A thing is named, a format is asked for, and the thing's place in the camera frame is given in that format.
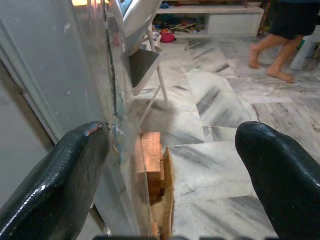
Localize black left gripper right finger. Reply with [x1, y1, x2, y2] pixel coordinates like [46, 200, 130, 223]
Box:
[235, 121, 320, 240]

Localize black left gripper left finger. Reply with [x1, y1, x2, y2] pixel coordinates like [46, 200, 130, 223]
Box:
[0, 121, 111, 240]

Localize white fridge door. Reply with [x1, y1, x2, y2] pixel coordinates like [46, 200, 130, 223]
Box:
[103, 0, 152, 240]

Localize white mini fridge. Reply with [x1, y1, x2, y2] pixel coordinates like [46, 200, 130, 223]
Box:
[0, 0, 116, 240]

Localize orange brick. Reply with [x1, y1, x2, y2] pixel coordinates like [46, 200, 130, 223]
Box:
[134, 131, 166, 181]

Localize barefoot person dark clothes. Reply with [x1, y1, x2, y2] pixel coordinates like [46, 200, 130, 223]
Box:
[248, 0, 318, 83]

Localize pale blue child chair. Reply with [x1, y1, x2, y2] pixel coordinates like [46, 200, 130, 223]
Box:
[289, 34, 320, 72]

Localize white folding chair black seat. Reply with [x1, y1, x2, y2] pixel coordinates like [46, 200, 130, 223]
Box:
[109, 0, 171, 126]

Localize white TV cabinet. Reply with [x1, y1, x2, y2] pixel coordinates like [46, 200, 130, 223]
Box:
[156, 4, 265, 38]

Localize red toy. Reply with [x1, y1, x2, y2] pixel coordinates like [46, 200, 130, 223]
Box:
[159, 28, 176, 44]

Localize white blue cushion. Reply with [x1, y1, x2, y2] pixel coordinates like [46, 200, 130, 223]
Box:
[117, 0, 161, 38]

